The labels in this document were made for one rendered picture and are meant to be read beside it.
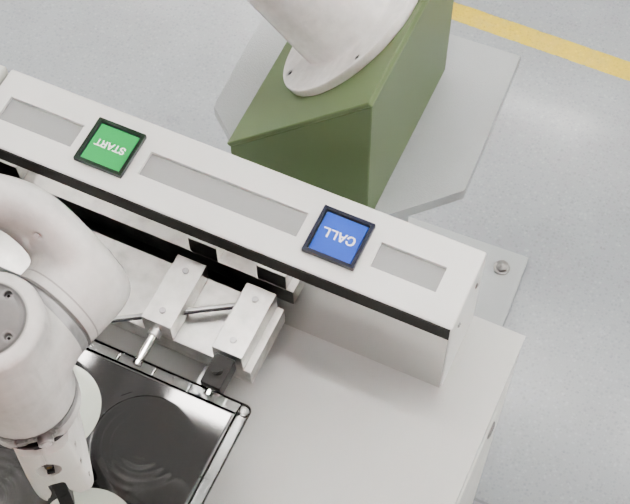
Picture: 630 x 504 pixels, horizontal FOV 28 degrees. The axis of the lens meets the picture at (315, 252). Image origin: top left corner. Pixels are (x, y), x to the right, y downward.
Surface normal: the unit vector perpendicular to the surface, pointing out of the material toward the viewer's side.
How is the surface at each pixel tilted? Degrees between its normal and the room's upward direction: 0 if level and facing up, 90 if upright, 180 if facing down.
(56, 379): 90
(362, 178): 90
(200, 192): 0
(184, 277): 0
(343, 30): 59
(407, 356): 90
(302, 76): 45
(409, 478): 0
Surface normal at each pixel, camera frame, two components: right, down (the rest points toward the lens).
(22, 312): 0.18, -0.50
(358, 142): -0.42, 0.80
